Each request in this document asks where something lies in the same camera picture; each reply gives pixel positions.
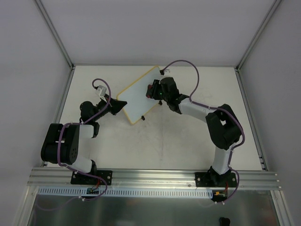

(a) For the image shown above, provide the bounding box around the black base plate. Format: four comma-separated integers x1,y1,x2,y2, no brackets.
70,169,113,186
194,172,237,188

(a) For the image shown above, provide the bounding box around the black object bottom edge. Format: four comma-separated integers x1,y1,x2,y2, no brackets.
220,217,230,226

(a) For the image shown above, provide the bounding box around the red whiteboard eraser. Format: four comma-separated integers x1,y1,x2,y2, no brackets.
146,84,152,98

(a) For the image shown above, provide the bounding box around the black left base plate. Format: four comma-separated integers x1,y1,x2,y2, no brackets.
70,169,113,186

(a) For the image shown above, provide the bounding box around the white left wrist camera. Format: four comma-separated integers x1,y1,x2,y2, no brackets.
95,85,107,98

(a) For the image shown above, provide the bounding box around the white slotted cable duct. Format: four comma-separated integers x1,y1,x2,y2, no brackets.
38,186,213,199

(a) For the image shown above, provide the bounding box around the aluminium mounting rail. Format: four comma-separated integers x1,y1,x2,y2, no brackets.
27,167,282,191

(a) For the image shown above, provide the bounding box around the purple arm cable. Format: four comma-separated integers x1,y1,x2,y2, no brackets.
162,60,245,205
35,78,112,211

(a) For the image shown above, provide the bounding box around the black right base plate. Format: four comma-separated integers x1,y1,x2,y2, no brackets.
194,172,237,188

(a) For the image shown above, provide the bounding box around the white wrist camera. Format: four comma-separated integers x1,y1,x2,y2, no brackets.
159,69,171,76
95,85,107,98

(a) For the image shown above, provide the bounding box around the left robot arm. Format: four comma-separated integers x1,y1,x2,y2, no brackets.
40,95,127,184

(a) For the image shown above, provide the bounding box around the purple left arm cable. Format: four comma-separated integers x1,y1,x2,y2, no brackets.
35,78,112,211

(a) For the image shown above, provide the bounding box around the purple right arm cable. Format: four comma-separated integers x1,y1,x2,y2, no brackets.
162,60,245,205

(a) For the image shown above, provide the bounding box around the yellow framed whiteboard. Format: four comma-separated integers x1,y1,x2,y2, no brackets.
117,66,162,125

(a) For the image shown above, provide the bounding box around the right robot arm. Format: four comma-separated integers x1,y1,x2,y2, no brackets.
146,77,245,186

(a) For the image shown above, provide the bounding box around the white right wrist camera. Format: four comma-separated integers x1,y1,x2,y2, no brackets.
159,69,171,76

